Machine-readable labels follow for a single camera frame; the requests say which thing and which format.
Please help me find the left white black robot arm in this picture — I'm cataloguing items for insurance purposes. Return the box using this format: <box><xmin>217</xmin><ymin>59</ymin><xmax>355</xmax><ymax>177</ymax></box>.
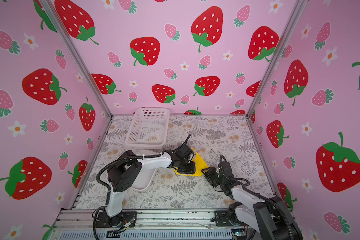
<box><xmin>96</xmin><ymin>144</ymin><xmax>196</xmax><ymax>218</ymax></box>

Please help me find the white plastic tray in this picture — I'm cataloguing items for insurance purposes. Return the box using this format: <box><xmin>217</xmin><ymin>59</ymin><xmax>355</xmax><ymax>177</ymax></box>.
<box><xmin>131</xmin><ymin>159</ymin><xmax>157</xmax><ymax>192</ymax></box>

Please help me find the white perforated plastic basket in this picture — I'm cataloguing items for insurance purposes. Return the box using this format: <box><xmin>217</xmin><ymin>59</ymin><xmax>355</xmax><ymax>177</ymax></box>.
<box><xmin>125</xmin><ymin>108</ymin><xmax>170</xmax><ymax>149</ymax></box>

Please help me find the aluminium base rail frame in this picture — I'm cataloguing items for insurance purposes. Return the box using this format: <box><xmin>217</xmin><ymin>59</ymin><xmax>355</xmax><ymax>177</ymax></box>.
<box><xmin>47</xmin><ymin>208</ymin><xmax>304</xmax><ymax>240</ymax></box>

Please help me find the yellow paper napkin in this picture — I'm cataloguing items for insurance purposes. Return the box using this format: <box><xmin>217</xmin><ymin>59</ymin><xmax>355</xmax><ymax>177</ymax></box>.
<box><xmin>174</xmin><ymin>148</ymin><xmax>209</xmax><ymax>177</ymax></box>

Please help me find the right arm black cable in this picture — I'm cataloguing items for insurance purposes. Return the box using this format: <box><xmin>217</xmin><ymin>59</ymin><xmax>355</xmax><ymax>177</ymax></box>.
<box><xmin>217</xmin><ymin>154</ymin><xmax>295</xmax><ymax>240</ymax></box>

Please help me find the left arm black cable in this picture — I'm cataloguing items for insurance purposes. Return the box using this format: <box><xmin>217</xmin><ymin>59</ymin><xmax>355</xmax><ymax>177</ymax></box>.
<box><xmin>92</xmin><ymin>134</ymin><xmax>192</xmax><ymax>240</ymax></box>

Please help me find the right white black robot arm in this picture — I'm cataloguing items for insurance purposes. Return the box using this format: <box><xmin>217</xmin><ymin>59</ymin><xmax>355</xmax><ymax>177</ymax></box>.
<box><xmin>201</xmin><ymin>158</ymin><xmax>303</xmax><ymax>240</ymax></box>

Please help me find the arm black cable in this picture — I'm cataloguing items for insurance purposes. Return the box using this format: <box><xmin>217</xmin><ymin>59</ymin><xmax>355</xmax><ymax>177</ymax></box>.
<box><xmin>92</xmin><ymin>134</ymin><xmax>192</xmax><ymax>240</ymax></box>
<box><xmin>217</xmin><ymin>154</ymin><xmax>295</xmax><ymax>240</ymax></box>

